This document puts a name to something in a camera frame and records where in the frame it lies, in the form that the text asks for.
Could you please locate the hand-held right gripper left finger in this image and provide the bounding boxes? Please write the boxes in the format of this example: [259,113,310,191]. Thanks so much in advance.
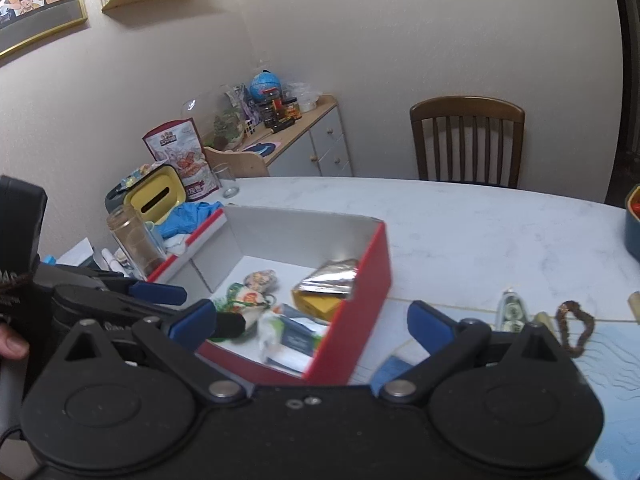
[64,299,247,403]

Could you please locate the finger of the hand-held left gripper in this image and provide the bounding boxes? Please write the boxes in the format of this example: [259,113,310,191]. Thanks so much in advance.
[54,285,180,339]
[102,271,188,307]

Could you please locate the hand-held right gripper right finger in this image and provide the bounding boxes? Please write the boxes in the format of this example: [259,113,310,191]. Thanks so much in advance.
[372,300,573,403]

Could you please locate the black foil packet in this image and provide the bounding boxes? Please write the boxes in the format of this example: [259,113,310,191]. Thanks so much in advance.
[215,312,247,339]

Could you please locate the white green embroidered sachet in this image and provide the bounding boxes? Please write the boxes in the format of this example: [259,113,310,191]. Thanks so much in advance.
[212,282,277,333]

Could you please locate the beige monkey charm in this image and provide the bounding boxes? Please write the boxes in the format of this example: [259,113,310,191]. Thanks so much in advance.
[244,270,279,294]

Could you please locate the red cardboard box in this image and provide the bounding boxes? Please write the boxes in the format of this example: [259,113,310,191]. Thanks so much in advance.
[145,205,392,386]

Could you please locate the celadon patterned ornament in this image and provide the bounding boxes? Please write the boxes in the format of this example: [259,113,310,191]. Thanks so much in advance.
[497,290,526,334]

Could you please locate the white plastic bag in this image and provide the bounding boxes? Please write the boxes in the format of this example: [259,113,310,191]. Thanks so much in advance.
[257,310,329,367]

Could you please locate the small yellow box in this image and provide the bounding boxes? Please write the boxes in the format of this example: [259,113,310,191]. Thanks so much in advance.
[292,292,347,324]

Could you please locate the brown silver foil packet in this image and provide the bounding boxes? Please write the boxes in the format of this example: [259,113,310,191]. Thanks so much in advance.
[291,258,361,302]

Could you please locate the brown bead bracelet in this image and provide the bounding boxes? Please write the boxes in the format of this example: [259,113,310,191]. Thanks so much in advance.
[555,301,596,359]

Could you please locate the person's left hand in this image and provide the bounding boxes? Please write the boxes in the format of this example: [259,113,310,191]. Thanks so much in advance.
[0,324,30,361]

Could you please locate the rolled white paper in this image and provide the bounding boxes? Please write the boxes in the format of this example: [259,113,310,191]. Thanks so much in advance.
[100,247,132,277]

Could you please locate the tall clear jar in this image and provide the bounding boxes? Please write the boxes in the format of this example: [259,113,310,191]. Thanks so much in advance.
[106,204,167,282]

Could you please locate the blue cloth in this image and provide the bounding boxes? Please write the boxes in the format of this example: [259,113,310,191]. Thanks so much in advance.
[155,201,224,242]

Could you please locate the yellow tissue box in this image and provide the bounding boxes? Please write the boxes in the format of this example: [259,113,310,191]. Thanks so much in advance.
[105,164,189,227]

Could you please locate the yellow snack packets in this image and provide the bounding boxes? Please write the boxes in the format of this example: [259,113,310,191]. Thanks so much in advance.
[120,160,167,187]

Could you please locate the drinking glass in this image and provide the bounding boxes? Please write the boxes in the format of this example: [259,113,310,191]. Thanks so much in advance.
[212,164,241,199]

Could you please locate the red white snack pouch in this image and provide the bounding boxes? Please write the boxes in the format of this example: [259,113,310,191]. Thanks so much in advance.
[142,118,222,202]

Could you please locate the light wooden child chair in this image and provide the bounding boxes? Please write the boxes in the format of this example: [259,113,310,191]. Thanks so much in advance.
[204,146,271,178]

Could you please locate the clear plant terrarium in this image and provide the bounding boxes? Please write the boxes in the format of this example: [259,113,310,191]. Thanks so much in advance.
[182,85,252,152]

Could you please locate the white wooden sideboard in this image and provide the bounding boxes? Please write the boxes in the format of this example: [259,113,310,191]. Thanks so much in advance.
[240,95,354,178]

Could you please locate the dark glass jar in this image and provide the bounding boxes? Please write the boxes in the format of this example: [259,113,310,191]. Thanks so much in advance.
[262,92,284,129]

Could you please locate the dark wooden chair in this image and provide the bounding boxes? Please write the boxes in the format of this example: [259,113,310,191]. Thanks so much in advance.
[410,96,526,189]

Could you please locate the blue draining bowl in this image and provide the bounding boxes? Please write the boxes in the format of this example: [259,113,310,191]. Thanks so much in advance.
[623,195,640,264]

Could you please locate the blue globe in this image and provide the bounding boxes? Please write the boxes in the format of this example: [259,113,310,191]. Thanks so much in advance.
[250,71,284,102]

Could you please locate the clear plastic bag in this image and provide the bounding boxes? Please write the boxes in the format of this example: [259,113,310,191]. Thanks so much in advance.
[285,81,326,111]

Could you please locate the dark brown door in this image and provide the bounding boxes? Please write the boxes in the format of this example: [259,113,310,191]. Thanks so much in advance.
[612,0,640,157]

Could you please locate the cartoon wall poster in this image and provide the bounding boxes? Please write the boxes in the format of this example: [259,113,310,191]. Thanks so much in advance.
[0,0,89,59]

